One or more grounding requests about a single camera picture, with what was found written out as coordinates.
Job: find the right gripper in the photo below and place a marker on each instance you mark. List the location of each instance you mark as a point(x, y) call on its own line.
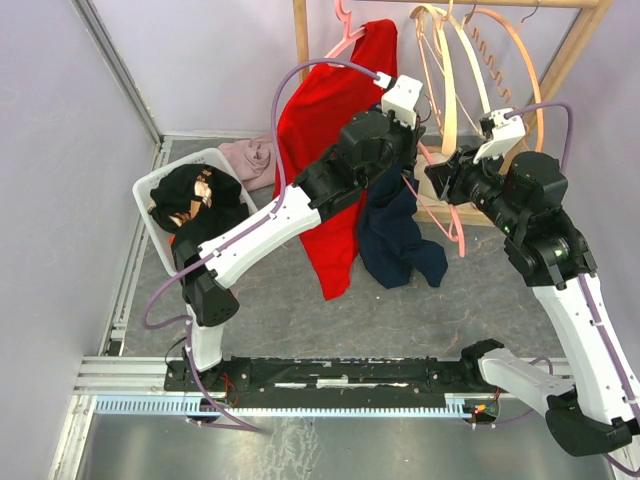
point(450, 178)

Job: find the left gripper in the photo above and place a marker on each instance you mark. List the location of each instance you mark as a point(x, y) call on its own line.
point(412, 136)

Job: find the light pink hanger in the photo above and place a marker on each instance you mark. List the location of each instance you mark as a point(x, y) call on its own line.
point(447, 220)

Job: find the navy blue t shirt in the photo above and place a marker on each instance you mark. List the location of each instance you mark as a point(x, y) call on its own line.
point(391, 245)

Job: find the peach hanger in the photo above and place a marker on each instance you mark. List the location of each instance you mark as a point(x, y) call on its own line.
point(533, 77)

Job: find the black t shirt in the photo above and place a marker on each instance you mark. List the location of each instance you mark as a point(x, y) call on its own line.
point(196, 203)

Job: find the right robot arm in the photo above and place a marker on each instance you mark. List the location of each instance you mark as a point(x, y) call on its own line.
point(597, 410)

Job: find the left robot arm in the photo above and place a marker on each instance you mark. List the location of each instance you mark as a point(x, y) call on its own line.
point(369, 145)

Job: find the red t shirt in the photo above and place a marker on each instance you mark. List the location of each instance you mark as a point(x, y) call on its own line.
point(311, 122)

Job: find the beige cloth in rack base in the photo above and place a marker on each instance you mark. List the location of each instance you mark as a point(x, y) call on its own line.
point(426, 190)

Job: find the pink cloth on floor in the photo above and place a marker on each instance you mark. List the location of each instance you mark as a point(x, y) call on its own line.
point(252, 160)

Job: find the white plastic basket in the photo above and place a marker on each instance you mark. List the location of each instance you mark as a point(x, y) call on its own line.
point(142, 188)

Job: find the wooden clothes rack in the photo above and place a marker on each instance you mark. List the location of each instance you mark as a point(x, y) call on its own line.
point(585, 24)

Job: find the corner aluminium profile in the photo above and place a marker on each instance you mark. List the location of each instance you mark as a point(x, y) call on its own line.
point(88, 13)

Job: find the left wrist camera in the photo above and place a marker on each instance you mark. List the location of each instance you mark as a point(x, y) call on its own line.
point(401, 95)

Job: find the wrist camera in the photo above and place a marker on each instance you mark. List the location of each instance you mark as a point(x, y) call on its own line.
point(502, 129)
point(401, 95)

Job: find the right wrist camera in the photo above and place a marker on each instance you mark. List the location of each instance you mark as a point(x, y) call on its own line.
point(502, 129)

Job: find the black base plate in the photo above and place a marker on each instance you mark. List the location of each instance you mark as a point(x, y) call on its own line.
point(277, 383)

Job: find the aluminium frame rail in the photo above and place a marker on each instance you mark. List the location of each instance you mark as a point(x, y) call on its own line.
point(126, 426)

